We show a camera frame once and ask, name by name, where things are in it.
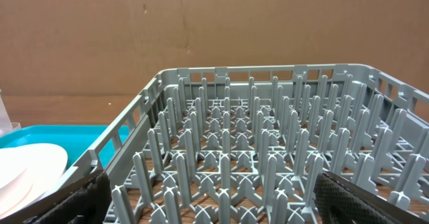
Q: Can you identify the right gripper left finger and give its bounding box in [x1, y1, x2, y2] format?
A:
[1, 170, 111, 224]

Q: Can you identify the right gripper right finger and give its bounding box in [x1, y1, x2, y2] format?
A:
[314, 172, 428, 224]

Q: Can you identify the teal plastic tray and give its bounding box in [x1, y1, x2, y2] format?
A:
[1, 125, 107, 169]

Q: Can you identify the large white plate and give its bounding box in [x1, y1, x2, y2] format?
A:
[1, 143, 68, 218]

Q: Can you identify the clear plastic bin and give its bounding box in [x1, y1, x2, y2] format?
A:
[0, 98, 21, 136]

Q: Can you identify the grey dish rack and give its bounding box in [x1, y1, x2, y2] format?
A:
[59, 64, 428, 223]

